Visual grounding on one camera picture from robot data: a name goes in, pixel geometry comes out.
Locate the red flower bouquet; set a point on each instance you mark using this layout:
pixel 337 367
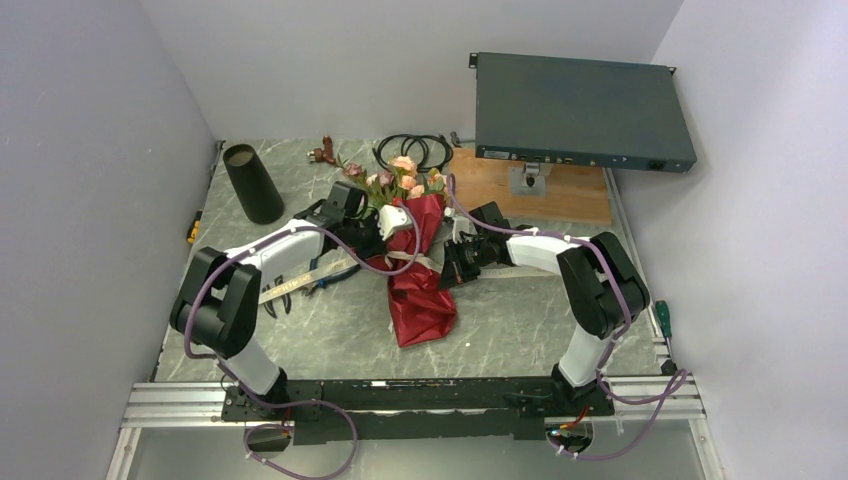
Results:
pixel 420 311

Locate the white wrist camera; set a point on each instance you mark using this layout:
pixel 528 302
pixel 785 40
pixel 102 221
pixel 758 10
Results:
pixel 457 224
pixel 392 219

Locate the black pruning shears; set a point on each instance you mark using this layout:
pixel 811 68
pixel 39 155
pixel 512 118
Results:
pixel 284 300

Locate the beige ribbon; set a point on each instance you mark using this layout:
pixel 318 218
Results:
pixel 323 272

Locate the dark green network switch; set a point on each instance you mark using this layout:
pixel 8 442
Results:
pixel 592 113

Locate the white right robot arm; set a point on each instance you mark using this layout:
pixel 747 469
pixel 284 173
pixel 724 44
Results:
pixel 604 289

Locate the black cone vase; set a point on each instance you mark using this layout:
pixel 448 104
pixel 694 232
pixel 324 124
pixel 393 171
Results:
pixel 253 185

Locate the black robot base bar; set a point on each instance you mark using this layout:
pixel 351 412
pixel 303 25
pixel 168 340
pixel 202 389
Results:
pixel 425 408

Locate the aluminium frame rail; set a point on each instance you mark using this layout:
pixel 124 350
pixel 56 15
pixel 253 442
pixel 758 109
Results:
pixel 201 405

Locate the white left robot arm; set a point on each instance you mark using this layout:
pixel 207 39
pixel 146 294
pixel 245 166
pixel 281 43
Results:
pixel 217 304

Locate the metal switch stand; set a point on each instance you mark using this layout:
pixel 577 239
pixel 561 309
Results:
pixel 529 180

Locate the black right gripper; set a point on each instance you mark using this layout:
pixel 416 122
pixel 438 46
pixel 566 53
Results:
pixel 455 272

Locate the green handled screwdriver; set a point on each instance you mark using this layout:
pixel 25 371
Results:
pixel 664 318

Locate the wooden board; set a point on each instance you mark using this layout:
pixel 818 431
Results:
pixel 562 193

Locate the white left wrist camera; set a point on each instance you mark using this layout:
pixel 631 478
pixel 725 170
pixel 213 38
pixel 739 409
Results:
pixel 392 219

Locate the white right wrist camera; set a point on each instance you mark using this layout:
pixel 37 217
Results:
pixel 457 224

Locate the yellow tool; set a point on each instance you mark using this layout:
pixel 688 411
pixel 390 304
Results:
pixel 193 228

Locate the blue handled pliers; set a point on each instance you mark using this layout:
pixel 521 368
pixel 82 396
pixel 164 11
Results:
pixel 335 278

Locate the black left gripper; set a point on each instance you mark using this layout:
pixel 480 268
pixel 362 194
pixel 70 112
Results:
pixel 378 244

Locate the brown small figurine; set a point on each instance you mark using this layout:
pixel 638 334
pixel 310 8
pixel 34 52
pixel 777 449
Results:
pixel 325 153

